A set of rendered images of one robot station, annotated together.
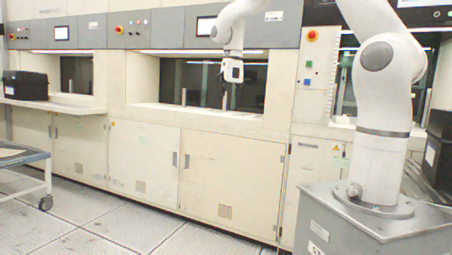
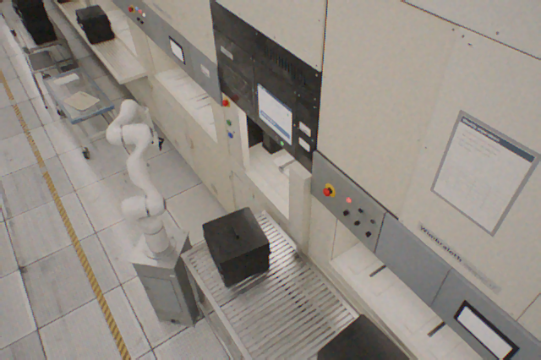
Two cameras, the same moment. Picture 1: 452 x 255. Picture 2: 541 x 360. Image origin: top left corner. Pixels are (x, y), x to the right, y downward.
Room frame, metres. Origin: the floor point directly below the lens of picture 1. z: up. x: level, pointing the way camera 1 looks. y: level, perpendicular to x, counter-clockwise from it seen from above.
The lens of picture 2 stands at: (-0.23, -1.78, 2.80)
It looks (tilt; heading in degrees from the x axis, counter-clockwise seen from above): 46 degrees down; 33
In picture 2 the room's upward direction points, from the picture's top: 2 degrees counter-clockwise
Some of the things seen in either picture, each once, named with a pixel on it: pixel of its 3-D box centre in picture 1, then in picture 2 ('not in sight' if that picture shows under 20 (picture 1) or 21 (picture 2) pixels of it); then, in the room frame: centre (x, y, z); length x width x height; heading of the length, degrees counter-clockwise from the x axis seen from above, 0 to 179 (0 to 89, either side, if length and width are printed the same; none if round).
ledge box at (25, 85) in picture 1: (25, 85); (94, 24); (2.24, 1.88, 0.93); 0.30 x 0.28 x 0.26; 63
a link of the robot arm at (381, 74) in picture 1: (383, 85); (141, 214); (0.60, -0.39, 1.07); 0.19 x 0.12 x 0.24; 131
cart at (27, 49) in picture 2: not in sight; (46, 45); (2.44, 3.32, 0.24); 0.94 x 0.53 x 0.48; 66
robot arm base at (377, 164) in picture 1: (375, 166); (155, 236); (0.62, -0.41, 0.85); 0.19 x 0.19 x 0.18
